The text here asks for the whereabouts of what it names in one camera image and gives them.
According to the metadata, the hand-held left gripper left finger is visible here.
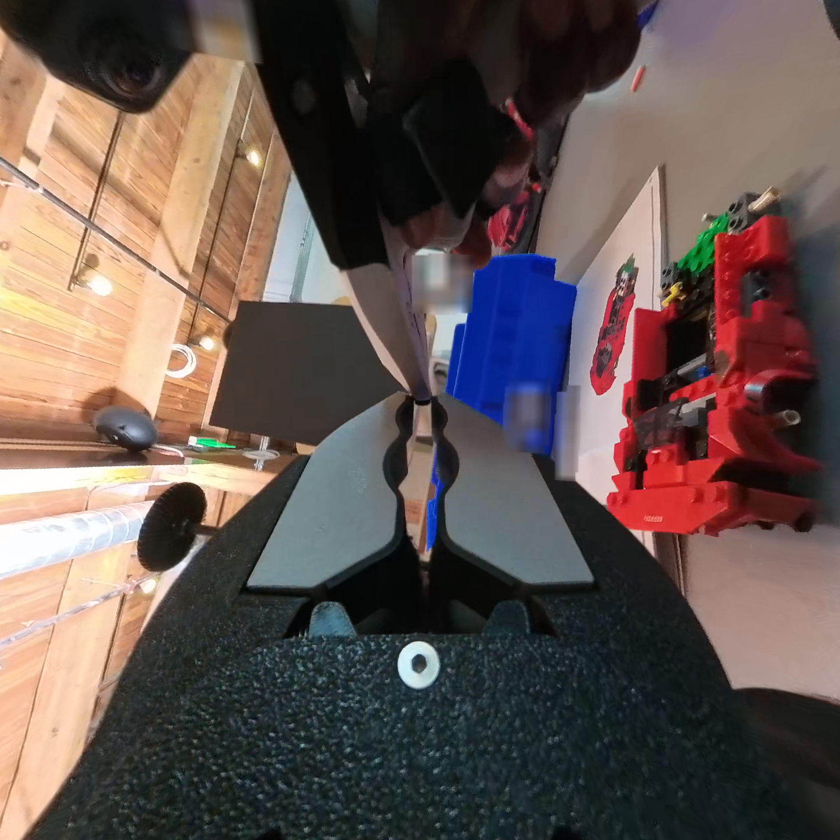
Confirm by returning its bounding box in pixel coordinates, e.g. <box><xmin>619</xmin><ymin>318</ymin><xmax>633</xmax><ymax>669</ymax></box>
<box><xmin>247</xmin><ymin>392</ymin><xmax>416</xmax><ymax>597</ymax></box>

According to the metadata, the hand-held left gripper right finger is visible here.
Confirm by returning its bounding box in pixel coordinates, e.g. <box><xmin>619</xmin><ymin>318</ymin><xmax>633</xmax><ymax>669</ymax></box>
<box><xmin>433</xmin><ymin>392</ymin><xmax>596</xmax><ymax>593</ymax></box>

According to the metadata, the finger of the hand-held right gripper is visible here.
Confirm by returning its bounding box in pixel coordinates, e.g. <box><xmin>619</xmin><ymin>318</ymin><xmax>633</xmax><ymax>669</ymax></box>
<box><xmin>381</xmin><ymin>217</ymin><xmax>435</xmax><ymax>400</ymax></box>
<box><xmin>343</xmin><ymin>258</ymin><xmax>424</xmax><ymax>396</ymax></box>

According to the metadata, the red lego car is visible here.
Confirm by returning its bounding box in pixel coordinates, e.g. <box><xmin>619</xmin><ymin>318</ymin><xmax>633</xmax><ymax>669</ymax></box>
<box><xmin>605</xmin><ymin>187</ymin><xmax>826</xmax><ymax>538</ymax></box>

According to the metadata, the lego set box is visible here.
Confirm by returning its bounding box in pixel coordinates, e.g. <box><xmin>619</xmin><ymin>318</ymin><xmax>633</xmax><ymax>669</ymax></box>
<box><xmin>487</xmin><ymin>180</ymin><xmax>549</xmax><ymax>256</ymax></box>

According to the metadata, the lego instruction booklet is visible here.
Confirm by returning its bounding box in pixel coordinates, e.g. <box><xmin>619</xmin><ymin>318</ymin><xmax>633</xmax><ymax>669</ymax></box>
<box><xmin>566</xmin><ymin>164</ymin><xmax>670</xmax><ymax>490</ymax></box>

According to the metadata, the person's right hand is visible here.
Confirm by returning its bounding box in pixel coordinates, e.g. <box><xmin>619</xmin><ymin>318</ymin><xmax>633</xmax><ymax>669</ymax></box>
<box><xmin>453</xmin><ymin>0</ymin><xmax>644</xmax><ymax>258</ymax></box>

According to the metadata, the blue plastic storage bin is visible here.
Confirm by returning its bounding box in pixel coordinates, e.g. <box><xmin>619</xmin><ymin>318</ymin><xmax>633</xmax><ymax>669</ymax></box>
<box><xmin>425</xmin><ymin>252</ymin><xmax>580</xmax><ymax>553</ymax></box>

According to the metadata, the black display board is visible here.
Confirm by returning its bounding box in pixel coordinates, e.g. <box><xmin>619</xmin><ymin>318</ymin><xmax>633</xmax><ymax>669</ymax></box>
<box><xmin>209</xmin><ymin>301</ymin><xmax>398</xmax><ymax>455</ymax></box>

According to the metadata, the black toothed wheel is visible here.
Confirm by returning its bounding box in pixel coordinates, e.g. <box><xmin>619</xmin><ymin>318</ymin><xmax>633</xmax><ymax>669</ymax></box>
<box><xmin>136</xmin><ymin>481</ymin><xmax>227</xmax><ymax>573</ymax></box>

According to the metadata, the dark grey dome device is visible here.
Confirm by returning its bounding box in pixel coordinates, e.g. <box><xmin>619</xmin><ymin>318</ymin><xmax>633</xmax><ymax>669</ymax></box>
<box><xmin>92</xmin><ymin>405</ymin><xmax>160</xmax><ymax>454</ymax></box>

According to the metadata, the silver ceiling duct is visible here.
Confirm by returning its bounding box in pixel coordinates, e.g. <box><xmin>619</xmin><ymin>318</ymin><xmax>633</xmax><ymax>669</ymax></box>
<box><xmin>0</xmin><ymin>500</ymin><xmax>161</xmax><ymax>581</ymax></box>

